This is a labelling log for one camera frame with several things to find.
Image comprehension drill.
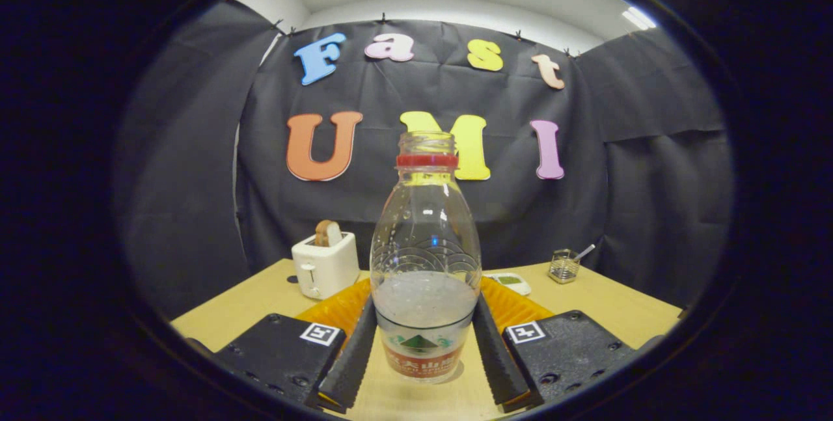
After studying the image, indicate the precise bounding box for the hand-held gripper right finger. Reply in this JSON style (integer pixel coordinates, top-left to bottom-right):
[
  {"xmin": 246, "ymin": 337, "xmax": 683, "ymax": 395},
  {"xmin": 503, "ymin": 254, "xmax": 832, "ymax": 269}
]
[{"xmin": 474, "ymin": 276, "xmax": 664, "ymax": 414}]

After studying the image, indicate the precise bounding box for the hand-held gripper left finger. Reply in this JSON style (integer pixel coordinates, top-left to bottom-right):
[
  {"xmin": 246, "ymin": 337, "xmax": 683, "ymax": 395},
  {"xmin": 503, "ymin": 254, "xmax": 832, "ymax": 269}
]
[{"xmin": 212, "ymin": 278, "xmax": 378, "ymax": 414}]

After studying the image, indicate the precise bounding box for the clear plastic juice bottle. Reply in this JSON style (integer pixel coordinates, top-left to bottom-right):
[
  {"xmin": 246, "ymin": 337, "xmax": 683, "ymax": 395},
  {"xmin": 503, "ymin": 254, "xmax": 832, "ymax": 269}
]
[{"xmin": 370, "ymin": 131, "xmax": 483, "ymax": 384}]

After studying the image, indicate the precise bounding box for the white divided dish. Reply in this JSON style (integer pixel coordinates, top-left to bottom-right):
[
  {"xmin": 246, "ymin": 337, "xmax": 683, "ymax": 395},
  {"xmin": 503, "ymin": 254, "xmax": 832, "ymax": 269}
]
[{"xmin": 483, "ymin": 272, "xmax": 532, "ymax": 297}]

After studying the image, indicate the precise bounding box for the white toaster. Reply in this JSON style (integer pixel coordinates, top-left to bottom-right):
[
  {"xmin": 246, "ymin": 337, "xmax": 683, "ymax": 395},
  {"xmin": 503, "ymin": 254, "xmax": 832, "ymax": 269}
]
[{"xmin": 291, "ymin": 231, "xmax": 361, "ymax": 300}]

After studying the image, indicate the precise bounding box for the wooden table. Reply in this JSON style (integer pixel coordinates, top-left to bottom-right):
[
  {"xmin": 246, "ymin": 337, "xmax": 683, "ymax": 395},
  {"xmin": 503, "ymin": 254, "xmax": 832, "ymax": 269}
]
[{"xmin": 171, "ymin": 258, "xmax": 683, "ymax": 418}]

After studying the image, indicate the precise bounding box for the toast bread slice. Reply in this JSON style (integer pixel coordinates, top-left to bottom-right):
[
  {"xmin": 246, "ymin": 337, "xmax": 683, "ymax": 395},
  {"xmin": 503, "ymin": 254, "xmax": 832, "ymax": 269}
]
[{"xmin": 314, "ymin": 220, "xmax": 343, "ymax": 247}]

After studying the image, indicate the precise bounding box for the black backdrop cloth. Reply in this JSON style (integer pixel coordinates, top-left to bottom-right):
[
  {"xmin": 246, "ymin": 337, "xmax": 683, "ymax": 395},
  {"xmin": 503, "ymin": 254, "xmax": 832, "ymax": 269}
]
[{"xmin": 114, "ymin": 0, "xmax": 736, "ymax": 321}]

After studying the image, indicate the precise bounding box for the small ceiling light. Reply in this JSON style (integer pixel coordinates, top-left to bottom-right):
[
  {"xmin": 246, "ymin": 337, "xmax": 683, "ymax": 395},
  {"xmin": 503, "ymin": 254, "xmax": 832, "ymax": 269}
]
[{"xmin": 621, "ymin": 7, "xmax": 657, "ymax": 31}]

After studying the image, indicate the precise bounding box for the wire mesh holder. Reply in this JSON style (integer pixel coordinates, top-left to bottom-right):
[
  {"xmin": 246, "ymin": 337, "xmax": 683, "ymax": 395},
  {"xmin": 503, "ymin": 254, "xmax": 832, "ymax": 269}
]
[{"xmin": 548, "ymin": 249, "xmax": 580, "ymax": 284}]

